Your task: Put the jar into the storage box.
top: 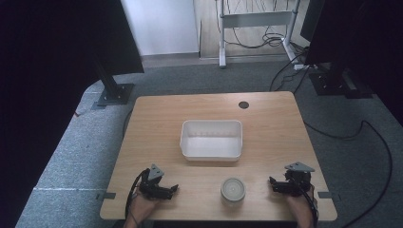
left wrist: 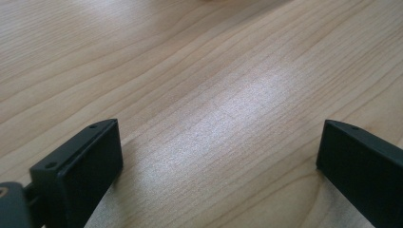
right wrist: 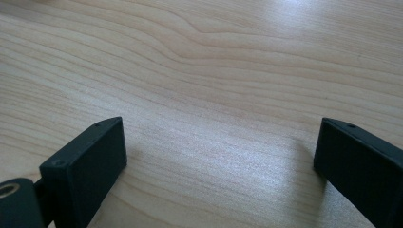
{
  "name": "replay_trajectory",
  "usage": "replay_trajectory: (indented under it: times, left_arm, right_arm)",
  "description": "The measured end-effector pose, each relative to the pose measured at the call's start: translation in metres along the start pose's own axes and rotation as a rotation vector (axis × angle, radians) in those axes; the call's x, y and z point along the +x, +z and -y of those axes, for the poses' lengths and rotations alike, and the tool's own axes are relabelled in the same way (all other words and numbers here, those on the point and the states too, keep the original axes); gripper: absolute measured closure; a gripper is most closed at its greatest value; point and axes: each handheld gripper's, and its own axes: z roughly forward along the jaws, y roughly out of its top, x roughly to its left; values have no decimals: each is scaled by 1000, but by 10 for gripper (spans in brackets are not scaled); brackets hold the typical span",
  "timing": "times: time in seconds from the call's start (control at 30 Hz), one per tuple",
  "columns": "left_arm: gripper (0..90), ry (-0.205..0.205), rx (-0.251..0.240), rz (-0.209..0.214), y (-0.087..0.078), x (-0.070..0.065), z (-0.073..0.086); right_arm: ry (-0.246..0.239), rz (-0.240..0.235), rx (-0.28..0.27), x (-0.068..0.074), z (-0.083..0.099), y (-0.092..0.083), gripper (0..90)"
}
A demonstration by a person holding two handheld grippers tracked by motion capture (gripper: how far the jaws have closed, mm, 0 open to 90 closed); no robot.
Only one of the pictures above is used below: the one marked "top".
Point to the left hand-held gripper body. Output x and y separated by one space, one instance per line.
152 181

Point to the black curtain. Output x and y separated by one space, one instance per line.
47 79

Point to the person's right hand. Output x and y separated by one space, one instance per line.
299 205

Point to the white metal desk frame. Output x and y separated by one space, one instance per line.
253 19

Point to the black metal stand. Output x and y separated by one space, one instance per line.
112 90
339 84

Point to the grey table bracket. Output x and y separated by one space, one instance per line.
107 195
324 194

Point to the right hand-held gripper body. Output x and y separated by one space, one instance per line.
297 179

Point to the white plastic bin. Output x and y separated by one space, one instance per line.
211 140

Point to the dark monitor panel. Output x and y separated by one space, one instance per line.
358 38

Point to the person's left hand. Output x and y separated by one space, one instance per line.
142 205

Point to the white power strip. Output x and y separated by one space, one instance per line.
304 66

